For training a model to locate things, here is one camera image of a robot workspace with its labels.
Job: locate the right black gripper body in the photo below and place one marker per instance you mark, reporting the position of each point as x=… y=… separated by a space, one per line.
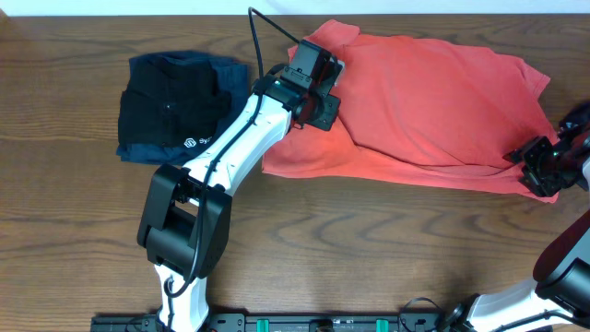
x=548 y=170

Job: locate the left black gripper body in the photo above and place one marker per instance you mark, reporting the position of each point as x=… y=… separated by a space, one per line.
x=324 y=112

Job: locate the black patterned garment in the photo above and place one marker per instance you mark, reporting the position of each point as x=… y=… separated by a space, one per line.
x=578 y=116

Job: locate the red t-shirt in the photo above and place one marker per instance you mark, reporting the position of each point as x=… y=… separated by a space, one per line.
x=419 y=111

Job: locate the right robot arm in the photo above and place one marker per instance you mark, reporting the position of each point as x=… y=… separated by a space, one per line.
x=558 y=292

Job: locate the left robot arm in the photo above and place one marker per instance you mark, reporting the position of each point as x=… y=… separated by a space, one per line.
x=185 y=223

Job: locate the navy blue folded garment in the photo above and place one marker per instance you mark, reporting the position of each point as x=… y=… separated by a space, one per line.
x=233 y=77

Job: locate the black folded polo shirt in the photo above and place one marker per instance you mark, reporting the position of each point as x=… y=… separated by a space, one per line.
x=167 y=102

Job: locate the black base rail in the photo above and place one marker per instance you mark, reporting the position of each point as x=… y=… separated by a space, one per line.
x=420 y=322

